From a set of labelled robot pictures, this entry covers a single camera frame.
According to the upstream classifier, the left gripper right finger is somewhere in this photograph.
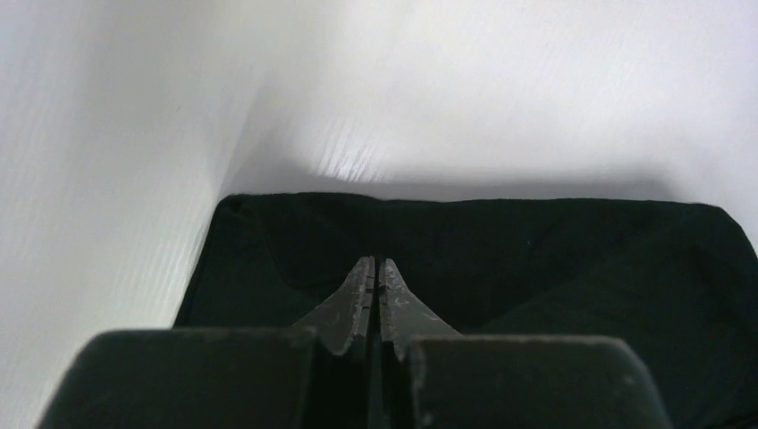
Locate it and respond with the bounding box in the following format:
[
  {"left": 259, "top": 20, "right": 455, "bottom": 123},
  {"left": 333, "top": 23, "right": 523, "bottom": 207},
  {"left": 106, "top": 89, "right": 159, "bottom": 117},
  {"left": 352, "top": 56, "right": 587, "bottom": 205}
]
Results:
[{"left": 378, "top": 260, "right": 671, "bottom": 428}]

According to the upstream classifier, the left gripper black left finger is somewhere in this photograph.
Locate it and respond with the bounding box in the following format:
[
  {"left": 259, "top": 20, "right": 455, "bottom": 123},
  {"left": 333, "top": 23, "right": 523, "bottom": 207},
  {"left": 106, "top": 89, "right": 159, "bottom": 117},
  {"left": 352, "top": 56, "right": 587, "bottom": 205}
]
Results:
[{"left": 39, "top": 257, "right": 375, "bottom": 428}]

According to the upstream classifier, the black t-shirt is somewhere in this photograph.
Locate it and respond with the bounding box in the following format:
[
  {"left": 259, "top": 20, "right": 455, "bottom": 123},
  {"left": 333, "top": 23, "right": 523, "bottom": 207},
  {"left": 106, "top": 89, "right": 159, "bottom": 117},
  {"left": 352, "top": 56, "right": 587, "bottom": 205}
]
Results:
[{"left": 175, "top": 193, "right": 757, "bottom": 428}]

